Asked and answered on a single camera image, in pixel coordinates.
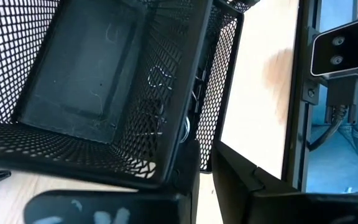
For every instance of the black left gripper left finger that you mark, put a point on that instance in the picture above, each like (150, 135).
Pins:
(120, 208)

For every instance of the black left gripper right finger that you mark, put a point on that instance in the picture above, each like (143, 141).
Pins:
(259, 205)

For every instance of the black mesh desk organizer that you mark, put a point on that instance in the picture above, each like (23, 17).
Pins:
(82, 71)

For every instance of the person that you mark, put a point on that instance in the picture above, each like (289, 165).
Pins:
(353, 155)

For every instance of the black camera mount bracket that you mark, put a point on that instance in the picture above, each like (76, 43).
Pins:
(340, 93)

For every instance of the black table-level camera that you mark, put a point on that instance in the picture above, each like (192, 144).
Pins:
(340, 46)

